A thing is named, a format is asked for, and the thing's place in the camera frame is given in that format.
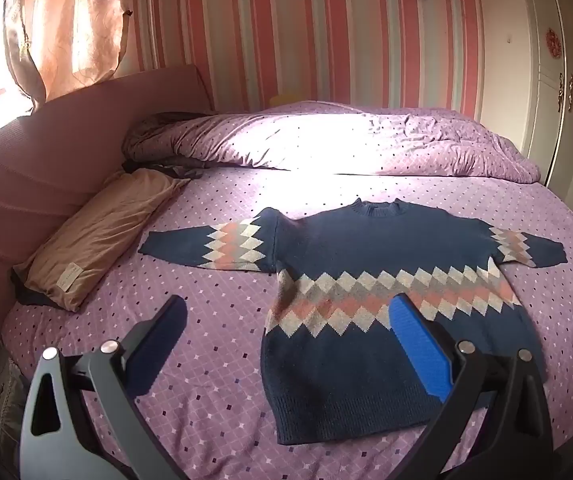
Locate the dark cloth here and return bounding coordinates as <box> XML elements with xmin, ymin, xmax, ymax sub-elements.
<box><xmin>121</xmin><ymin>156</ymin><xmax>204</xmax><ymax>182</ymax></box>

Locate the navy argyle knit sweater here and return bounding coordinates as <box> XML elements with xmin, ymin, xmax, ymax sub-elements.
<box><xmin>138</xmin><ymin>199</ymin><xmax>567</xmax><ymax>446</ymax></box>

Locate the purple dotted bed sheet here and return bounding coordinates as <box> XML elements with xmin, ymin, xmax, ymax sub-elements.
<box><xmin>1</xmin><ymin>167</ymin><xmax>573</xmax><ymax>480</ymax></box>

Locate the tan pillow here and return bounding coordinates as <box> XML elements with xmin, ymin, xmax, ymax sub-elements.
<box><xmin>11</xmin><ymin>167</ymin><xmax>192</xmax><ymax>311</ymax></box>

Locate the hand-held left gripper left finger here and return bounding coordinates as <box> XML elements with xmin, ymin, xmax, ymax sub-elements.
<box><xmin>19</xmin><ymin>295</ymin><xmax>190</xmax><ymax>480</ymax></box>

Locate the purple dotted quilt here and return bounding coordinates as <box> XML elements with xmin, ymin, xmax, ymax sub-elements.
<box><xmin>121</xmin><ymin>101</ymin><xmax>542</xmax><ymax>184</ymax></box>

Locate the cream wardrobe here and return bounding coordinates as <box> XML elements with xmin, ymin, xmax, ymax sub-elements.
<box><xmin>476</xmin><ymin>0</ymin><xmax>573</xmax><ymax>241</ymax></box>

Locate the pink padded headboard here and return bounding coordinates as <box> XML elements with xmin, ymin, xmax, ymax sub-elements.
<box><xmin>0</xmin><ymin>64</ymin><xmax>217</xmax><ymax>341</ymax></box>

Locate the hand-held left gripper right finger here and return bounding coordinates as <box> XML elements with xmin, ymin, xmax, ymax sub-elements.
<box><xmin>389</xmin><ymin>294</ymin><xmax>564</xmax><ymax>480</ymax></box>

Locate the peach curtain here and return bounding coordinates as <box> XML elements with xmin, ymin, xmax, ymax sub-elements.
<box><xmin>2</xmin><ymin>0</ymin><xmax>134</xmax><ymax>106</ymax></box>

